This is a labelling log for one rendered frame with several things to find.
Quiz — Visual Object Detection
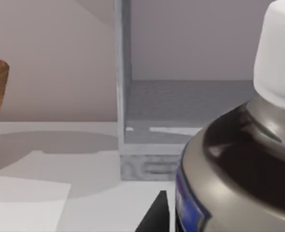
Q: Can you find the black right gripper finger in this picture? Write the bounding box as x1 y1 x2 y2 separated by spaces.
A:
134 190 171 232

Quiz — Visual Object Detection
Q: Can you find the grey open cabinet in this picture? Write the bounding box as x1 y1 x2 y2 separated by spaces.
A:
114 0 262 182

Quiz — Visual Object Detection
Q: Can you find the dark bottle with white cap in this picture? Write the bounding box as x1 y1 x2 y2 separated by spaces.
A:
175 0 285 232

